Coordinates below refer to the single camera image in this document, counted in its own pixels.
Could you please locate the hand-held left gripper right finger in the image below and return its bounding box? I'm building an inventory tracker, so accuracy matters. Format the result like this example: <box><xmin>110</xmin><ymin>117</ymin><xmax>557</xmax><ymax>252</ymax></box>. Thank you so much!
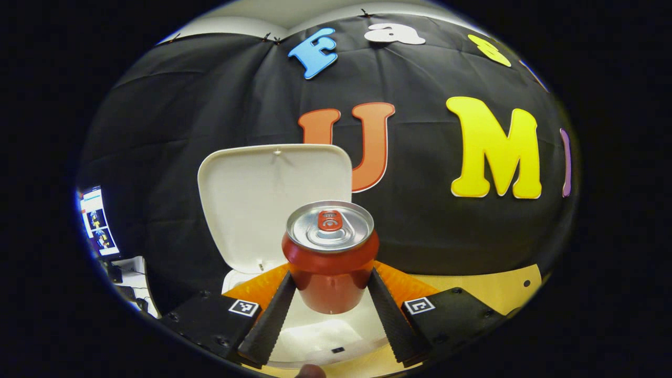
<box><xmin>367</xmin><ymin>261</ymin><xmax>518</xmax><ymax>367</ymax></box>

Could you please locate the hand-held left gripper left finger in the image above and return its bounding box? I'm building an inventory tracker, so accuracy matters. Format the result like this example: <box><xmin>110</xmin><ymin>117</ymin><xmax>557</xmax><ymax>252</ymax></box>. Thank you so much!
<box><xmin>160</xmin><ymin>270</ymin><xmax>298</xmax><ymax>369</ymax></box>

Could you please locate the red pop can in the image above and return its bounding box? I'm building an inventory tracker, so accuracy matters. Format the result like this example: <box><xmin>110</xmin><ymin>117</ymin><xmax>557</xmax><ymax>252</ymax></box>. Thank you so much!
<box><xmin>281</xmin><ymin>201</ymin><xmax>380</xmax><ymax>314</ymax></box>

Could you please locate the white desktop garbage bin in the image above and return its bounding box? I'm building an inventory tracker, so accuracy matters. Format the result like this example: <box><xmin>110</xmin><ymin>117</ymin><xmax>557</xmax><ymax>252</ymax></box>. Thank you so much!
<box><xmin>197</xmin><ymin>144</ymin><xmax>402</xmax><ymax>368</ymax></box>

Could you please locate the wooden desktop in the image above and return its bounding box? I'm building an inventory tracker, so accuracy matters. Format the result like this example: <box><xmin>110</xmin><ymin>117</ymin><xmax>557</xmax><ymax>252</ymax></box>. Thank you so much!
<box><xmin>247</xmin><ymin>264</ymin><xmax>542</xmax><ymax>378</ymax></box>

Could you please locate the white side table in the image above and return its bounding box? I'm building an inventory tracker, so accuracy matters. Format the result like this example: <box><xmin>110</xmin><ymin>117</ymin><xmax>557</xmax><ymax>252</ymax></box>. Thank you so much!
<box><xmin>102</xmin><ymin>256</ymin><xmax>161</xmax><ymax>318</ymax></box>

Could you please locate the computer monitor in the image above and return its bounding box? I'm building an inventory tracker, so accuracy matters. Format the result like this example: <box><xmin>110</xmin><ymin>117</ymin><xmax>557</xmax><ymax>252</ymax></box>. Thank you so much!
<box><xmin>79</xmin><ymin>185</ymin><xmax>121</xmax><ymax>259</ymax></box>

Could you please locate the black backdrop cloth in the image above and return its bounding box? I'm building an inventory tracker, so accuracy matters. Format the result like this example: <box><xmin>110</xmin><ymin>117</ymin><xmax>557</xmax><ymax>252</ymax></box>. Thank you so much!
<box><xmin>78</xmin><ymin>13</ymin><xmax>581</xmax><ymax>316</ymax></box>

